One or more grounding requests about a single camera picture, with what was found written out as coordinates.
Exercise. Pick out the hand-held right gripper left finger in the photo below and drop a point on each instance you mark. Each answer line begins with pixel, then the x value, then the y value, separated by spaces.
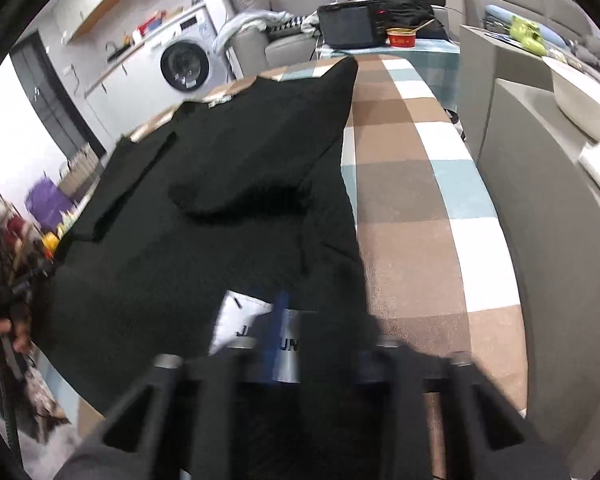
pixel 280 345

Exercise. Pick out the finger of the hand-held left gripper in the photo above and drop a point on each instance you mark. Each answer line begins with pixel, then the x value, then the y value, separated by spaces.
pixel 35 277

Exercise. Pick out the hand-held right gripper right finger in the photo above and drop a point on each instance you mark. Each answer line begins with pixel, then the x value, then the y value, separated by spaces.
pixel 367 365

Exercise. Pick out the black knit sweater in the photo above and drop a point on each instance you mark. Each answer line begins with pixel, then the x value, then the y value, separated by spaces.
pixel 230 160

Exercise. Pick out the person's left hand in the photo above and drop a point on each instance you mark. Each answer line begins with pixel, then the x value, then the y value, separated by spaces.
pixel 17 332

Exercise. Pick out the metal shoe rack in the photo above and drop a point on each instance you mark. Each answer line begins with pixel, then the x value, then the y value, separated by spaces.
pixel 10 225

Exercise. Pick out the purple bag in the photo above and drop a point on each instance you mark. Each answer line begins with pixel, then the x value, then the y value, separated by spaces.
pixel 50 205

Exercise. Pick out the woven laundry basket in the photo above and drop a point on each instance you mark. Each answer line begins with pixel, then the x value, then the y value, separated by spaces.
pixel 80 170

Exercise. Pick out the grey fluffy rug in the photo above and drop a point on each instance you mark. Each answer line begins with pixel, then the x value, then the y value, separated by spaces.
pixel 50 450

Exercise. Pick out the black glass door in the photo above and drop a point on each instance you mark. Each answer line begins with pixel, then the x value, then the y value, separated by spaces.
pixel 55 95

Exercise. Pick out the checkered tablecloth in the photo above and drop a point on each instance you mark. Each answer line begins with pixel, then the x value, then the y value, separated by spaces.
pixel 405 185

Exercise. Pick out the white lower cabinets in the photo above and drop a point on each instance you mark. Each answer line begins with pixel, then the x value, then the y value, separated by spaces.
pixel 125 90

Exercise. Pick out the white washing machine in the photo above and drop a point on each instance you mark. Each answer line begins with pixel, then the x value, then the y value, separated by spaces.
pixel 190 67

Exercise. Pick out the white upper cabinet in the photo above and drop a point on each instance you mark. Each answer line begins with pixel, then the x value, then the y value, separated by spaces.
pixel 105 0

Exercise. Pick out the grey sofa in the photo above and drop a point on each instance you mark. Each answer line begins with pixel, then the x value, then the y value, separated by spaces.
pixel 280 52

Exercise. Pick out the tall grey cabinet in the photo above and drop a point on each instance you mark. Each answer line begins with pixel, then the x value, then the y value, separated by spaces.
pixel 500 85

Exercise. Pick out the striped teal table cover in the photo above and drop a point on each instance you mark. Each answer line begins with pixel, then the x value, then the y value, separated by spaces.
pixel 430 60

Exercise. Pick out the light grey garment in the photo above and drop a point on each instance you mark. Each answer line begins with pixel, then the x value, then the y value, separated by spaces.
pixel 240 27

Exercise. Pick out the houndstooth cushion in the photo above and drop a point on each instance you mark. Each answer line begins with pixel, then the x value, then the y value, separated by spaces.
pixel 287 25

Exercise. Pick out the pale grey hoodie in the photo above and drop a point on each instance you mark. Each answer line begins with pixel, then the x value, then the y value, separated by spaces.
pixel 310 24

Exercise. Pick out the black countertop oven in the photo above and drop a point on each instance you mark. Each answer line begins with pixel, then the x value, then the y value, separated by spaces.
pixel 350 25

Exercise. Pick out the red bowl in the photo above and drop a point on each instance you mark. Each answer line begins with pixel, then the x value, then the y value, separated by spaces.
pixel 401 38

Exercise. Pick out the wooden chopsticks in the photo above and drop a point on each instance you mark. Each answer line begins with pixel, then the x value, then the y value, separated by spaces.
pixel 422 26

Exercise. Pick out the black jacket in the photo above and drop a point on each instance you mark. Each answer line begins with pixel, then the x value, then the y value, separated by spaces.
pixel 405 0

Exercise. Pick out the green plush toy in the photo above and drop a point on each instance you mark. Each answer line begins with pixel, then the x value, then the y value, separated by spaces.
pixel 527 32

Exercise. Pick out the blue pillow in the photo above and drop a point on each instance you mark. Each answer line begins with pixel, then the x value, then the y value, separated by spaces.
pixel 497 12

